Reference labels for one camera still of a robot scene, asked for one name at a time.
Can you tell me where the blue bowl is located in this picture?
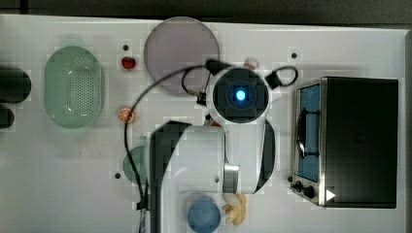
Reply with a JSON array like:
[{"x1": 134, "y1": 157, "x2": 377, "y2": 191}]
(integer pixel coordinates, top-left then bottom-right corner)
[{"x1": 188, "y1": 197, "x2": 221, "y2": 233}]

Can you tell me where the yellow croissant toy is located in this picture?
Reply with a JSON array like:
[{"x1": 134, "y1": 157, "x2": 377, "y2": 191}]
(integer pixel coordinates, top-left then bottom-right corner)
[{"x1": 223, "y1": 194, "x2": 247, "y2": 226}]

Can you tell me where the green mug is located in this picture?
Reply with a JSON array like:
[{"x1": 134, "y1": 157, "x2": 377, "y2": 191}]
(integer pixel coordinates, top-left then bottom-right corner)
[{"x1": 122, "y1": 146, "x2": 148, "y2": 185}]

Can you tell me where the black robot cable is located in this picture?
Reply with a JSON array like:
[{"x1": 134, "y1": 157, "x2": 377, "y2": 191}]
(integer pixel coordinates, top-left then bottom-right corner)
[{"x1": 123, "y1": 64, "x2": 215, "y2": 233}]

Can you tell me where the black cylinder mount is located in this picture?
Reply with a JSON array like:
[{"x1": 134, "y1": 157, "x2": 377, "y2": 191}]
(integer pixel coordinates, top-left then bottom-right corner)
[{"x1": 0, "y1": 69, "x2": 32, "y2": 104}]

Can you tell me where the green colander basket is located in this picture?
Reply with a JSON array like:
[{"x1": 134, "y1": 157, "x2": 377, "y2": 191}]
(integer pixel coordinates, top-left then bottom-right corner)
[{"x1": 44, "y1": 46, "x2": 104, "y2": 129}]

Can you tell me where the small red strawberry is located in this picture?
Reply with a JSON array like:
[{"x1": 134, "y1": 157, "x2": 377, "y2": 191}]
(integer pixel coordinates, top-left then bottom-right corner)
[{"x1": 121, "y1": 56, "x2": 136, "y2": 70}]

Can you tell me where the black toaster oven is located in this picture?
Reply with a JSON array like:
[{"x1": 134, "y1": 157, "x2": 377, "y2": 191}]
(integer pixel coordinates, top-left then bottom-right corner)
[{"x1": 288, "y1": 77, "x2": 398, "y2": 209}]

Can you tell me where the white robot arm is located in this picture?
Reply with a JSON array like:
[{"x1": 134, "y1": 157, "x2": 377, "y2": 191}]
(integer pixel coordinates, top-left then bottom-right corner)
[{"x1": 150, "y1": 67, "x2": 276, "y2": 233}]

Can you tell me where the grey oval plate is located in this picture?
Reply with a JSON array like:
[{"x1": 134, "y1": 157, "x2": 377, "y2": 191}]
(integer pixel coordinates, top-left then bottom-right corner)
[{"x1": 144, "y1": 17, "x2": 220, "y2": 96}]

